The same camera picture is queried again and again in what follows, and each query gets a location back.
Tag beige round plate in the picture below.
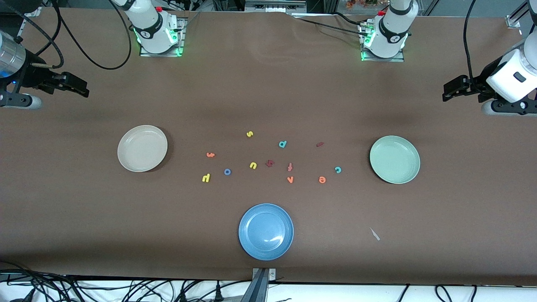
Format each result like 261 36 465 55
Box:
117 125 168 173

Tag light green round plate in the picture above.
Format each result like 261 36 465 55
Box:
369 135 421 185

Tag brown table mat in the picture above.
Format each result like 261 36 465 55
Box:
0 8 537 286

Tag grey metal box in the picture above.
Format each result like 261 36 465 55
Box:
245 0 307 13

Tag blue round plate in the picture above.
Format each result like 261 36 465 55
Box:
238 203 294 261

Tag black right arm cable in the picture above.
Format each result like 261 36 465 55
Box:
0 0 132 70

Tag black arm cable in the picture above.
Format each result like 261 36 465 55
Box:
463 0 481 84
0 0 132 70

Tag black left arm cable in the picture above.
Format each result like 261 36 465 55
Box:
463 0 481 84

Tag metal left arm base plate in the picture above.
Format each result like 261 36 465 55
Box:
359 23 405 62

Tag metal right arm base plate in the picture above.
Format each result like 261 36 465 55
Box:
140 17 185 57

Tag black cable lying on mat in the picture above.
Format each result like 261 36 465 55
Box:
292 16 370 37

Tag grey metal camera mount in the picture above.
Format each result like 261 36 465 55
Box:
241 268 277 302

